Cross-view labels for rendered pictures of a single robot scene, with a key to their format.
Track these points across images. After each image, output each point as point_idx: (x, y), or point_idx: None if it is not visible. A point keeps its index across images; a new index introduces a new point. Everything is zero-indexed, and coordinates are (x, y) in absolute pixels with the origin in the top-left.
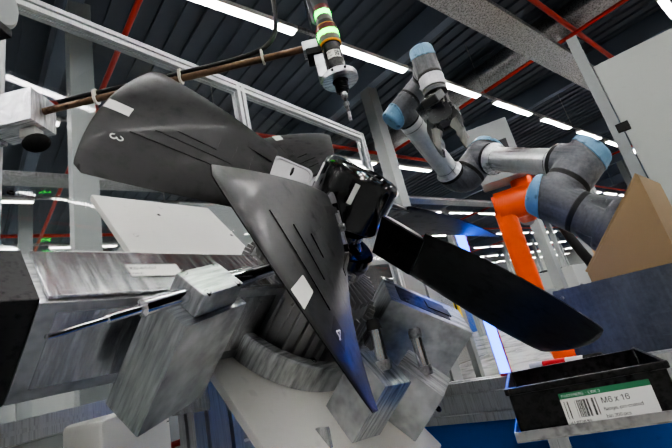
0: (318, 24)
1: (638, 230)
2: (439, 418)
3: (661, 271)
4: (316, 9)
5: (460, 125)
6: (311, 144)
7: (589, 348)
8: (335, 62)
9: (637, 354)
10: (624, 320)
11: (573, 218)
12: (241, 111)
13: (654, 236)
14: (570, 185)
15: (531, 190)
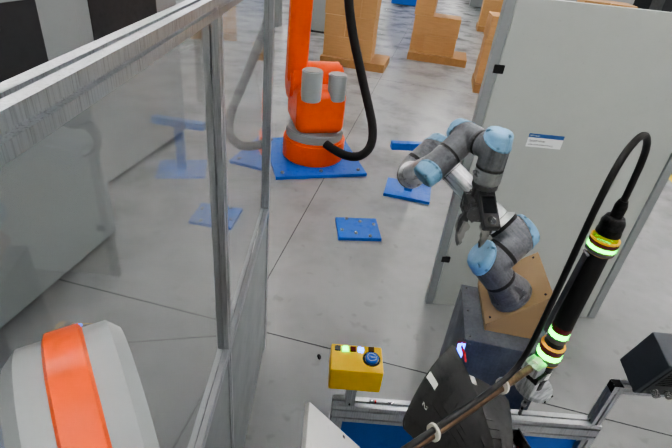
0: (555, 347)
1: (529, 320)
2: (382, 421)
3: (530, 355)
4: (564, 335)
5: (488, 233)
6: (465, 399)
7: (465, 367)
8: (544, 383)
9: (519, 433)
10: (494, 364)
11: (498, 292)
12: (219, 65)
13: (534, 326)
14: (509, 268)
15: (486, 264)
